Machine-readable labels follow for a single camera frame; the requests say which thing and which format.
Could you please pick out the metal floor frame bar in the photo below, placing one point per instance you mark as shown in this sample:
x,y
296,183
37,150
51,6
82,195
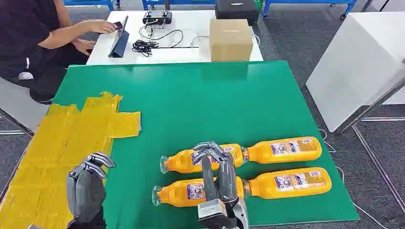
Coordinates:
x,y
376,164

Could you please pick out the black equipment case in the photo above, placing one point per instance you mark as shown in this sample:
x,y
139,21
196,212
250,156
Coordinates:
x,y
235,11

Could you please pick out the green table mat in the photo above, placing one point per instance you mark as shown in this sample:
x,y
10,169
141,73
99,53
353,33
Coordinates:
x,y
189,104

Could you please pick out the brown cardboard box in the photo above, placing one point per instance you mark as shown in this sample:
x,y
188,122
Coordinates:
x,y
231,41

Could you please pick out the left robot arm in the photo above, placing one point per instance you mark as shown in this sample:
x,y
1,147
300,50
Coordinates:
x,y
86,225

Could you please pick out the black handheld controller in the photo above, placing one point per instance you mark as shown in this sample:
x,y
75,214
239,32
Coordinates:
x,y
157,17

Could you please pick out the large white table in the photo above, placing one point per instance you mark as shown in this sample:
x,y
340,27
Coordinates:
x,y
354,69

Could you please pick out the white bench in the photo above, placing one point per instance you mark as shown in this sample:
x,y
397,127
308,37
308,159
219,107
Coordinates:
x,y
19,104

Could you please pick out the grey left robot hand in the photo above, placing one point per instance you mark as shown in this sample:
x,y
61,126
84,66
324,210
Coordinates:
x,y
84,192

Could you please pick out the orange drink bottle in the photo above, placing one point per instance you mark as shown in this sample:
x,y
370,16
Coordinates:
x,y
177,192
180,162
291,183
284,150

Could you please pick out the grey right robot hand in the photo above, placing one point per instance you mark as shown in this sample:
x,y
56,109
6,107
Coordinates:
x,y
226,177

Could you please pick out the person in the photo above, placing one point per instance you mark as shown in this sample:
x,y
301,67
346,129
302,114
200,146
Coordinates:
x,y
25,34

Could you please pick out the yellow sheet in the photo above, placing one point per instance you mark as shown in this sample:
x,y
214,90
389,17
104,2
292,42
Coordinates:
x,y
63,142

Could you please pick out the blue metal frame table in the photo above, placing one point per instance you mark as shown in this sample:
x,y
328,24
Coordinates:
x,y
183,2
91,2
303,2

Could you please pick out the tablet in dark case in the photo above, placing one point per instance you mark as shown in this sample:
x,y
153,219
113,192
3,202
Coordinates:
x,y
119,44

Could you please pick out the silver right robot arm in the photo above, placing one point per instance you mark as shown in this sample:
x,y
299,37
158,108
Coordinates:
x,y
210,212

